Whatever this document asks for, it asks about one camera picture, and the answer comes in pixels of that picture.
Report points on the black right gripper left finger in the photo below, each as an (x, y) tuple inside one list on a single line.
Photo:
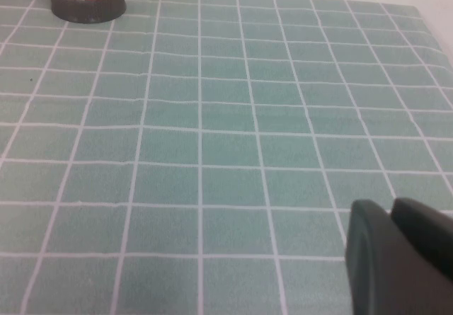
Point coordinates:
[(375, 276)]

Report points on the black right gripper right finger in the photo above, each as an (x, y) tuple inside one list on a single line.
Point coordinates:
[(428, 230)]

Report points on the green grid tablecloth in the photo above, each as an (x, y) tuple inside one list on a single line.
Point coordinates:
[(212, 152)]

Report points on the black mesh pen holder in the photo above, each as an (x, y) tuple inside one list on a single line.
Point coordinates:
[(88, 10)]

